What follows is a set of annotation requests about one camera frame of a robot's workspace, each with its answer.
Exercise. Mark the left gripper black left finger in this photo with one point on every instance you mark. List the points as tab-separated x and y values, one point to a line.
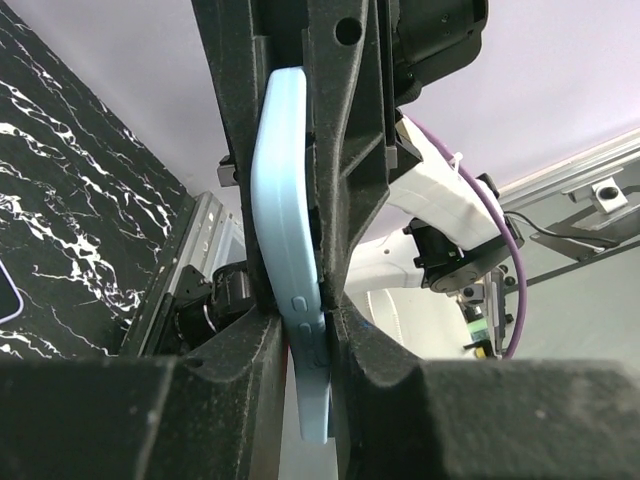
216	413

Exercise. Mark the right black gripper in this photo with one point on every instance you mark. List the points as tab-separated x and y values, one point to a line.
365	59

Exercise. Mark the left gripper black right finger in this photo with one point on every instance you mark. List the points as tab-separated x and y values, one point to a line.
397	416

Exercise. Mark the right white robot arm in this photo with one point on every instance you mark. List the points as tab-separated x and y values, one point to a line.
310	96

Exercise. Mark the aluminium frame rail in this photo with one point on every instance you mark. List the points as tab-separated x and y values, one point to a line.
565	170

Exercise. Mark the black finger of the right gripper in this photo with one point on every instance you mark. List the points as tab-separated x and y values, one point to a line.
239	60

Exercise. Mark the phone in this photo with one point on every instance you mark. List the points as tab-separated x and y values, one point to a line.
11	301
281	221

